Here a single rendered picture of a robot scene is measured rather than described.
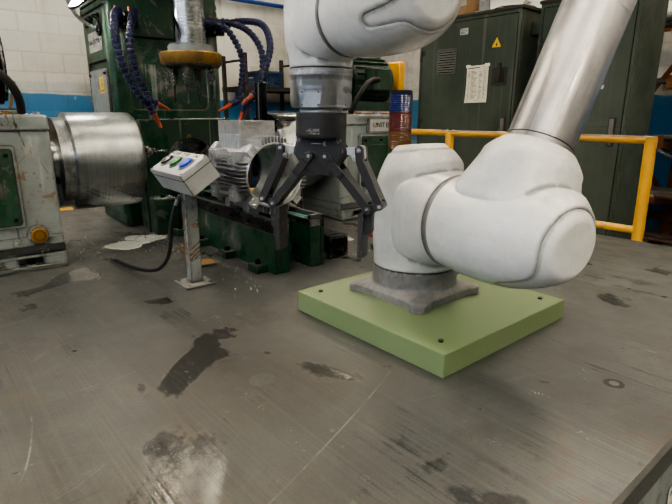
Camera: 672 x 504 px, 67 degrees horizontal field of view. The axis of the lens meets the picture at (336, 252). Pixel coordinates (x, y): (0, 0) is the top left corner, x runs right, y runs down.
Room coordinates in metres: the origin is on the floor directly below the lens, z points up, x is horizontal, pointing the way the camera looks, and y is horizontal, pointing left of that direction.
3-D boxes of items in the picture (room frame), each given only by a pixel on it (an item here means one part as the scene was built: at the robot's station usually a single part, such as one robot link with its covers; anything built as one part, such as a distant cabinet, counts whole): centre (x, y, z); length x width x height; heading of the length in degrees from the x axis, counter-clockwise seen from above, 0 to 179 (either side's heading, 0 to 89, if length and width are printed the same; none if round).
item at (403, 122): (1.35, -0.16, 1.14); 0.06 x 0.06 x 0.04
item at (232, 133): (1.37, 0.23, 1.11); 0.12 x 0.11 x 0.07; 38
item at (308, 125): (0.78, 0.02, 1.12); 0.08 x 0.07 x 0.09; 70
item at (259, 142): (1.34, 0.21, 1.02); 0.20 x 0.19 x 0.19; 38
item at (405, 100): (1.35, -0.16, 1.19); 0.06 x 0.06 x 0.04
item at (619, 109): (3.98, -1.90, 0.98); 0.72 x 0.49 x 1.96; 40
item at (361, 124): (1.95, -0.06, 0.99); 0.35 x 0.31 x 0.37; 128
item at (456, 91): (4.75, -1.26, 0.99); 1.02 x 0.49 x 1.98; 40
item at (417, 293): (0.94, -0.16, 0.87); 0.22 x 0.18 x 0.06; 131
